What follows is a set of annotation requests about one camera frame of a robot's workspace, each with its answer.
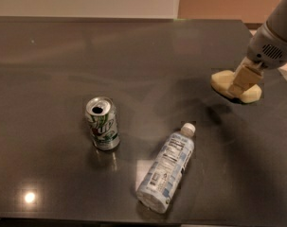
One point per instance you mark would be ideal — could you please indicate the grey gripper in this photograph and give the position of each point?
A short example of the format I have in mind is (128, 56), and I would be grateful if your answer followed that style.
(266, 49)

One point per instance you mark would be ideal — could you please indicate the yellow rectangular sponge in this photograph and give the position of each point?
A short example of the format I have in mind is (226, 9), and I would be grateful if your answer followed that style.
(220, 83)

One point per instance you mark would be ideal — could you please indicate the clear plastic water bottle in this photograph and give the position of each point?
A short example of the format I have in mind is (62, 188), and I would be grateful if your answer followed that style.
(161, 181)

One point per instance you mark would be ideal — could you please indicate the green and silver soda can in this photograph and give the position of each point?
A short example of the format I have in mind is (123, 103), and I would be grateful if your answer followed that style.
(101, 117)

